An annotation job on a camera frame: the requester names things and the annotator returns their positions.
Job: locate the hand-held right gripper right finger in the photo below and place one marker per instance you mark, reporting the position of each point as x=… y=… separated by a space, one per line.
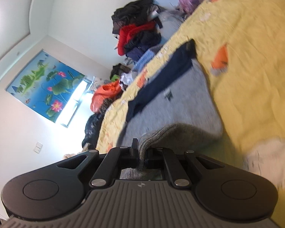
x=154 y=155

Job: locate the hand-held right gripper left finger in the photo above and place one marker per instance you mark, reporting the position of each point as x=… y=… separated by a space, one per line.
x=134 y=152

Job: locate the grey sweater with navy sleeves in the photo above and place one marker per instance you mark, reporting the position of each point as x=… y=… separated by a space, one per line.
x=180 y=95

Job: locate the dark patterned cloth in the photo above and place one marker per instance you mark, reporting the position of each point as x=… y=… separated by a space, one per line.
x=92 y=128

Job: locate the leopard print cloth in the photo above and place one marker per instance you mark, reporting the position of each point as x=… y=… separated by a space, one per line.
x=106 y=105

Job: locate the orange plastic bag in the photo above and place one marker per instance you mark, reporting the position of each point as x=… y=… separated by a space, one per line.
x=104 y=92

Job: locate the white crumpled plastic bag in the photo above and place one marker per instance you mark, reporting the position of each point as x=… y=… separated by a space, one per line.
x=125 y=80

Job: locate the window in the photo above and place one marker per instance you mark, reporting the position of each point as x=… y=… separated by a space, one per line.
x=73 y=104

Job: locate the dark brown cloth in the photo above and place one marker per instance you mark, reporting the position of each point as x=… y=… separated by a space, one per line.
x=120 y=70

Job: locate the light blue knit garment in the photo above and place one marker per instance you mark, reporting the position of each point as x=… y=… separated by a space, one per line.
x=144 y=58

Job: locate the purple navy garment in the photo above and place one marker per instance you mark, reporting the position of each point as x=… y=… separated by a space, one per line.
x=135 y=52

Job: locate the lotus pond window blind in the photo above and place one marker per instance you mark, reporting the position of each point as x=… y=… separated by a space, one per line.
x=45 y=85

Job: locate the dark charcoal garment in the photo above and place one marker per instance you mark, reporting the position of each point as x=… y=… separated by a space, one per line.
x=147 y=38

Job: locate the yellow printed quilt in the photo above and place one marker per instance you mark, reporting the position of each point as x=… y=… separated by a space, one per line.
x=251 y=64

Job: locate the clear plastic bag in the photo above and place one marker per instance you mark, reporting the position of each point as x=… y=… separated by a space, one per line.
x=171 y=21

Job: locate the black garment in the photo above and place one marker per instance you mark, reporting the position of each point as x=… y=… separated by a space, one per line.
x=133 y=9

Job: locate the white wall switch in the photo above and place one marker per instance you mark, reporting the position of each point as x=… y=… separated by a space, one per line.
x=38 y=147

